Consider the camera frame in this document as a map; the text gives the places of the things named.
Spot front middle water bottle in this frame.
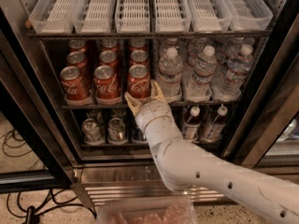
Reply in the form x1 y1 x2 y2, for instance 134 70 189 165
188 46 217 97

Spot clear top tray far right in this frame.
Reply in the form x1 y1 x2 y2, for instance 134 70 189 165
223 0 273 31

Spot front left water bottle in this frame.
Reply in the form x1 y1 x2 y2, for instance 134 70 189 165
156 48 183 97

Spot black floor cables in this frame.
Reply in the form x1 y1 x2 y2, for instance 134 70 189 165
1 128 97 224

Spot stainless fridge bottom grille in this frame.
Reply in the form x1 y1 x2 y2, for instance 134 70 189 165
70 160 299 207

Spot front right water bottle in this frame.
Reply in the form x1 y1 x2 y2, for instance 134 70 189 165
217 44 253 95

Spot clear plastic container foreground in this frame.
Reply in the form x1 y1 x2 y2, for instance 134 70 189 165
95 196 197 224

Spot silver can bottom left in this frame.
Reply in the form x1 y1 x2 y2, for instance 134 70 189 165
81 119 102 142

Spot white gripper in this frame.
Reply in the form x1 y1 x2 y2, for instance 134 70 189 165
124 79 175 147

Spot second row middle coke can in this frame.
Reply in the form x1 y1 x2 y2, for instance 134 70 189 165
99 50 119 67

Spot second row coke can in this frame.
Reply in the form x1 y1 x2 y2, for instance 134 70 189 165
129 50 149 66
99 50 119 67
65 50 92 89

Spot fridge door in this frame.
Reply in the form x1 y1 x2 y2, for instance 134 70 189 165
222 14 299 175
0 11 74 193

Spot fridge door left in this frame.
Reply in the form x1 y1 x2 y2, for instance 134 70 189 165
0 11 74 193

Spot water bottle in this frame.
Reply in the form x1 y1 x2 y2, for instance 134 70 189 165
217 44 253 95
156 48 183 97
188 46 217 97

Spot second row right coke can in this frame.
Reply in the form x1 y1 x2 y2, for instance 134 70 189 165
129 50 149 66

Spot brown drink bottle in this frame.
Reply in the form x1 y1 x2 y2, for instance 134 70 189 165
201 105 228 143
181 106 201 140

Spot silver can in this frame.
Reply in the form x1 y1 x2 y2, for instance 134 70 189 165
108 118 126 142
81 119 102 142

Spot fridge door right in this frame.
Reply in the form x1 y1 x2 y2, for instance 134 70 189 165
222 14 299 175

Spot clear top tray far left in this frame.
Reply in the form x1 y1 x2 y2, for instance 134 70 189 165
29 0 78 34

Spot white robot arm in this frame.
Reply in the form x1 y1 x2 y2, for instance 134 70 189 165
124 81 299 224

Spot brown drink bottle left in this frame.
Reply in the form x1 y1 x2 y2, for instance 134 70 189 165
181 106 201 140

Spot clear tray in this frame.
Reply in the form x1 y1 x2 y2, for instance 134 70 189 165
223 0 273 31
153 0 191 33
114 0 150 33
72 0 116 34
187 0 232 32
29 0 78 34

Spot second row left coke can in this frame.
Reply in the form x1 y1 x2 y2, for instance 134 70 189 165
65 50 92 89

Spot brown drink bottle right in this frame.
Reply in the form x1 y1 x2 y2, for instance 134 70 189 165
201 105 228 143

